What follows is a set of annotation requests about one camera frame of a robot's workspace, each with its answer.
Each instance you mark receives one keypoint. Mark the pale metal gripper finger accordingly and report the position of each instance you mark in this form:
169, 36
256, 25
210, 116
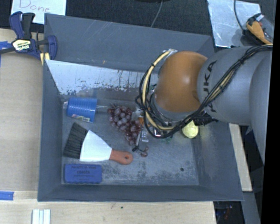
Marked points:
144, 134
146, 140

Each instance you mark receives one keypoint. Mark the red grape bunch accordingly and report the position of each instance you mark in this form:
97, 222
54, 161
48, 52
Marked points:
123, 121

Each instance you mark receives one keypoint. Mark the grey metal bin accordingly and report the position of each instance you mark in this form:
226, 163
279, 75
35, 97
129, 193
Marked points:
165, 163

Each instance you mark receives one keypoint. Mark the yellow ball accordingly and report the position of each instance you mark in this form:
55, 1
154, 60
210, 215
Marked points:
190, 131

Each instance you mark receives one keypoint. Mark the black white orange brush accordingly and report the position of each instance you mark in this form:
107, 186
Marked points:
94, 147

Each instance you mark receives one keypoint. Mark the blue ribbed cup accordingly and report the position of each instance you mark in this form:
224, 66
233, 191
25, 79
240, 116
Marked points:
81, 107

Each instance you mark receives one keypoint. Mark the blue board eraser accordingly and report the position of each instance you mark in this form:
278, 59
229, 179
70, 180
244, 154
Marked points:
83, 173

